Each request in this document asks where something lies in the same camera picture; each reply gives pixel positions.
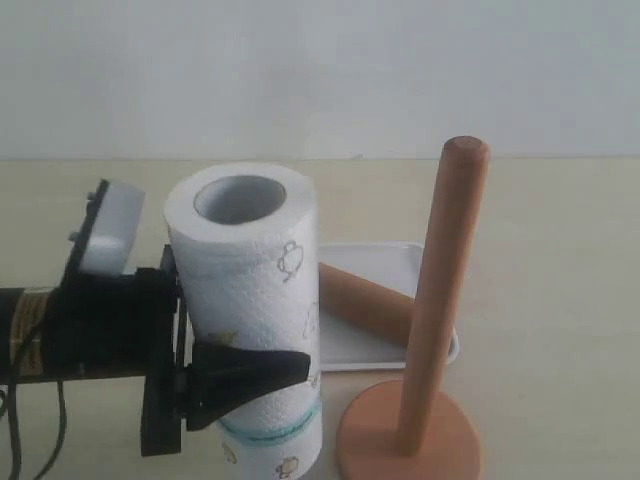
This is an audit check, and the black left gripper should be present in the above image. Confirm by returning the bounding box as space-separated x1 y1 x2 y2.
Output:
47 246 311 443

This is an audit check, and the white printed paper towel roll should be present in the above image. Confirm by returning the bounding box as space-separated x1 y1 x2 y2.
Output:
164 163 322 479

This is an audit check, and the brown cardboard tube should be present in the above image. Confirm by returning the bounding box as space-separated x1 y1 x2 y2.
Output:
319 263 414 347

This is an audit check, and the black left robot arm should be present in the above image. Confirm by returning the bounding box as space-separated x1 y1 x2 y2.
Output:
1 246 311 456

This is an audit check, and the wooden paper towel holder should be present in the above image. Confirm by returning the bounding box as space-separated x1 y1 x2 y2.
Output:
335 136 490 479

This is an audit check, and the white rectangular plastic tray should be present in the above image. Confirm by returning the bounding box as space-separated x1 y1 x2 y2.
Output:
316 241 460 374

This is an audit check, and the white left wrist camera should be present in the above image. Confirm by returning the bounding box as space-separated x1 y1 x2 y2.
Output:
63 179 145 279

